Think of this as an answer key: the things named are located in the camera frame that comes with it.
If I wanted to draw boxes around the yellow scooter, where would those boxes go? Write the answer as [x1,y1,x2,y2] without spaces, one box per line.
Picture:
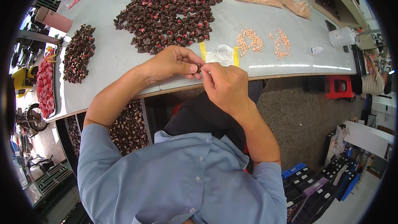
[11,66,38,98]

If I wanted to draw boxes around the small pile of brown pieces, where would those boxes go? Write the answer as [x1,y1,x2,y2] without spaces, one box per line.
[62,24,96,84]

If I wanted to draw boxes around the pink cylindrical bottle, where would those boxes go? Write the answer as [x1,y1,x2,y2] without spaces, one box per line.
[34,6,73,33]

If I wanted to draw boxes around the person's right hand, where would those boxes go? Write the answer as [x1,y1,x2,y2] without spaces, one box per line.
[201,62,254,119]

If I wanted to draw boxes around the red plastic stool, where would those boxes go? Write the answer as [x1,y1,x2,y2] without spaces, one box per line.
[325,75,356,100]

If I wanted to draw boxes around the person's left hand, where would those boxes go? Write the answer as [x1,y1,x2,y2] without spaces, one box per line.
[146,45,206,85]

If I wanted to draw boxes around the small bag of peach pieces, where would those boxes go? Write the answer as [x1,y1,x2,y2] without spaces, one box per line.
[273,0,312,21]

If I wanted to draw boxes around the white table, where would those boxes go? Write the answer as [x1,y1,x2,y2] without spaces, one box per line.
[343,120,395,161]

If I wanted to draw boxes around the wide tray of brown pieces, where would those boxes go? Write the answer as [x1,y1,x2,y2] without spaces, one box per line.
[109,99,149,157]

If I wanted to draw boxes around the stack of black cases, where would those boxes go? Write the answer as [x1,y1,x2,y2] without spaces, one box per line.
[281,148,363,224]

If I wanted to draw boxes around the person's legs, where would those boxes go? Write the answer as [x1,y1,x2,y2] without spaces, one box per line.
[163,80,263,175]

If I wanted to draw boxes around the workbench with shelf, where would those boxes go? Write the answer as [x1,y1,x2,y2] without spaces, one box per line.
[313,0,370,29]

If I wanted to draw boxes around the motorbike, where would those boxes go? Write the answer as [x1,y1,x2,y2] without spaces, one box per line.
[15,103,49,138]

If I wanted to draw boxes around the narrow tray of brown pieces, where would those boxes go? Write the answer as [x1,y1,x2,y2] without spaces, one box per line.
[67,115,81,158]

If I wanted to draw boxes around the clear round dish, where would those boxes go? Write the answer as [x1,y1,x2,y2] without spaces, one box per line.
[215,44,234,61]

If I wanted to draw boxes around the black monitor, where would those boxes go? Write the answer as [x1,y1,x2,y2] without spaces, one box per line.
[351,44,368,76]

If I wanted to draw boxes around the white plastic bottle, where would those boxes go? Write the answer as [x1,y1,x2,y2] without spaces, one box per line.
[328,26,356,48]

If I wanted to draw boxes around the clear sheet with yellow tape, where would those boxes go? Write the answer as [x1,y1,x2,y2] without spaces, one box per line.
[199,41,240,68]

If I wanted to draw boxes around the tray of red pink pieces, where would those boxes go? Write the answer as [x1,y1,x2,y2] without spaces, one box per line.
[36,47,57,119]

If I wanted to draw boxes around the heap of peach pieces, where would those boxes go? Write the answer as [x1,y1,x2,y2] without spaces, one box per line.
[236,27,265,57]
[269,28,293,59]

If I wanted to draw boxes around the large pile of brown pieces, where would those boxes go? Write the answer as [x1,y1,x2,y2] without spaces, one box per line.
[113,0,223,55]

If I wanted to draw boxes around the person's body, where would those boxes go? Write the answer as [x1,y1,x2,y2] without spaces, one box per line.
[77,123,287,224]

